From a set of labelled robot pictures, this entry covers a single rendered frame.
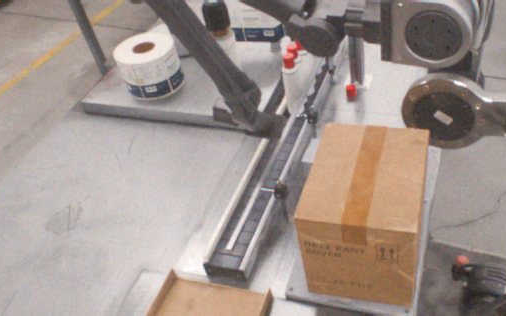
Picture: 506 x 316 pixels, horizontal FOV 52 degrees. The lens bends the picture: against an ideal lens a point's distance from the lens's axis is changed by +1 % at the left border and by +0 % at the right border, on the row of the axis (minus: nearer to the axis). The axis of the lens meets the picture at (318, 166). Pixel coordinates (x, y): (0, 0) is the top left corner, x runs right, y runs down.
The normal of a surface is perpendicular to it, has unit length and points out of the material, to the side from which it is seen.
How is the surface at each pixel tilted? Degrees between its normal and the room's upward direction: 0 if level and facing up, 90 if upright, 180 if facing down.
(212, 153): 0
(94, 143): 0
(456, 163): 0
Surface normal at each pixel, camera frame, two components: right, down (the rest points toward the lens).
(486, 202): -0.09, -0.72
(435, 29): -0.36, 0.67
